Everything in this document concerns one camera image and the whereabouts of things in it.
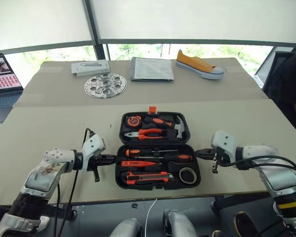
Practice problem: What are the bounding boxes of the black electrical tape roll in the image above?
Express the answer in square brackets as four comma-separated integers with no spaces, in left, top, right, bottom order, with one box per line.
[179,167,198,185]

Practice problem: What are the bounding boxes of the dark monitor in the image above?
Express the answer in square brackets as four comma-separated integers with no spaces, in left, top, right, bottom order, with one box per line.
[253,50,296,88]

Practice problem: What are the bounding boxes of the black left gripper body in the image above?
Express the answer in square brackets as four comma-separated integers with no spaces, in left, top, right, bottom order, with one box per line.
[87,153,109,183]

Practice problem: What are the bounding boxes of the dark brown shoe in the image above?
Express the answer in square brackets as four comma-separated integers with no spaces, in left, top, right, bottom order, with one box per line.
[233,211,259,237]

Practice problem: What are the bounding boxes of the orange black utility knife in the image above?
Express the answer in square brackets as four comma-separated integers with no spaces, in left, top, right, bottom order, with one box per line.
[125,171,175,186]

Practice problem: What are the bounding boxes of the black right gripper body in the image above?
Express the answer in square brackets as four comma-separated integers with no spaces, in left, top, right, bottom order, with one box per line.
[207,147,231,174]

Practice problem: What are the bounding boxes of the orange handled pliers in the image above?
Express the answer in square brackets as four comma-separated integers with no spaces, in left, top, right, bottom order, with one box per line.
[124,128,164,141]

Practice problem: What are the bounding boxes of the orange black tape measure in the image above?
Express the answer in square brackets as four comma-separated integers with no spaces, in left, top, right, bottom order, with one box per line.
[126,116,142,128]

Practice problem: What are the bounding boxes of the thin white cable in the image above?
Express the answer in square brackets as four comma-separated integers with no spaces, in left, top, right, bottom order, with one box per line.
[144,197,159,237]

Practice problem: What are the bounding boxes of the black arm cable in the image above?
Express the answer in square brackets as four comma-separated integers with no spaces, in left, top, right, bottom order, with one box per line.
[56,127,96,237]
[218,155,296,180]

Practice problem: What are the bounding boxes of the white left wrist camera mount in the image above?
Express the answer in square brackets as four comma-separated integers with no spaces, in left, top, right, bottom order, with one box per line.
[80,134,106,171]

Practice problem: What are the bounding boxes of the black tool case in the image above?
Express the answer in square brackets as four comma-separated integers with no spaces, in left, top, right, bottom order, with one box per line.
[114,106,202,191]

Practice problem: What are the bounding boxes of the orange black handled claw hammer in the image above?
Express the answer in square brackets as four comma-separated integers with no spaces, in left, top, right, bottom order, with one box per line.
[144,117,186,139]

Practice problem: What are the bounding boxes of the round perforated metal steamer plate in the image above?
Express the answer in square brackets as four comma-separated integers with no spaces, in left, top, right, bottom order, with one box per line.
[83,72,128,99]

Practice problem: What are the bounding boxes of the person in black clothing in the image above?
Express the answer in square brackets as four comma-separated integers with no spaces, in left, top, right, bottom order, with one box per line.
[262,46,296,144]

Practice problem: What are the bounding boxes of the orange black handled screwdriver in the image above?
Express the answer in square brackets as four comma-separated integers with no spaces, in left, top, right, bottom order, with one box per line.
[125,148,179,157]
[124,154,194,163]

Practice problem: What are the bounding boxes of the grey folded cloth packet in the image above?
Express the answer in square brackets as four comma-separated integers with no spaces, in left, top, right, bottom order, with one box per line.
[129,56,175,83]

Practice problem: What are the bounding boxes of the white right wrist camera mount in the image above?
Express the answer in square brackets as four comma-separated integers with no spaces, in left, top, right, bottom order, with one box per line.
[210,130,237,161]

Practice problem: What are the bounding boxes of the black window frame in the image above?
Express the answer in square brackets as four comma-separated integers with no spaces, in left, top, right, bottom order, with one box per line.
[0,0,296,62]

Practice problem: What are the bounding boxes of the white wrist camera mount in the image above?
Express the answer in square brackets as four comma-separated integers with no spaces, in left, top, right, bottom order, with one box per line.
[210,130,237,161]
[80,134,106,171]

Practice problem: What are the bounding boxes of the black table leg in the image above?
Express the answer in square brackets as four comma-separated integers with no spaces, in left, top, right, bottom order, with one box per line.
[210,191,274,212]

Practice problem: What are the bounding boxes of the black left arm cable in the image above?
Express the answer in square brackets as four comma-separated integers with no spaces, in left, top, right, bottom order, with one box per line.
[56,127,96,237]

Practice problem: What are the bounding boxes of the white roller blind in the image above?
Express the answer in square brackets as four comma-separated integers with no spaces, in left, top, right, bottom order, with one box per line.
[90,0,296,45]
[0,0,94,52]

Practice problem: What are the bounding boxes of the grey rounded shape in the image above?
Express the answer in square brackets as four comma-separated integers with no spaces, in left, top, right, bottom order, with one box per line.
[162,209,198,237]
[109,218,144,237]

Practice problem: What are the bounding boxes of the flat white cardboard box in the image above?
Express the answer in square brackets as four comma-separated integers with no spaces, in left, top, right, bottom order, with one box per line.
[70,59,111,78]

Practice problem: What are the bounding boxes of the open laptop computer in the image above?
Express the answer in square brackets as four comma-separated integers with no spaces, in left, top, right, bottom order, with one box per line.
[0,53,25,124]

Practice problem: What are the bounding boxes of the yellow canvas sneaker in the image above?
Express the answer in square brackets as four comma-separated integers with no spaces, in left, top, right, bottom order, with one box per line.
[175,49,225,80]

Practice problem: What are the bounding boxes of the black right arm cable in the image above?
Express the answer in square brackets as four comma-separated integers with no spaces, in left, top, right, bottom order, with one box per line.
[218,155,296,180]

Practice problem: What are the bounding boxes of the red voltage tester pen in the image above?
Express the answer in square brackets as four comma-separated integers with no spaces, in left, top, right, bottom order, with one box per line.
[120,160,163,168]

